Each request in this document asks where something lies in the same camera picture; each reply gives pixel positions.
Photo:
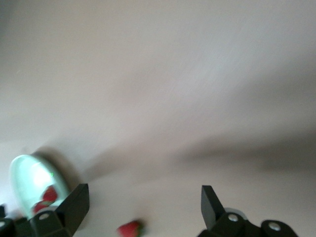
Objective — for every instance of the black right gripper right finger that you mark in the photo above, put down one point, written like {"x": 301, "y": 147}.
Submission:
{"x": 212, "y": 212}

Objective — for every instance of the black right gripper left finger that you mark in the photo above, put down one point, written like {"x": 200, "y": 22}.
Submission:
{"x": 71, "y": 212}

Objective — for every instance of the red strawberry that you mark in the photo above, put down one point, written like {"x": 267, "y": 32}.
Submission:
{"x": 50, "y": 194}
{"x": 40, "y": 207}
{"x": 130, "y": 228}

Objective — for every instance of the light green round plate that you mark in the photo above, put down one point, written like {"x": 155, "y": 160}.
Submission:
{"x": 29, "y": 177}

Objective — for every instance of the large table cover mat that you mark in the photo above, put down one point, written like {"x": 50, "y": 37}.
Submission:
{"x": 172, "y": 74}

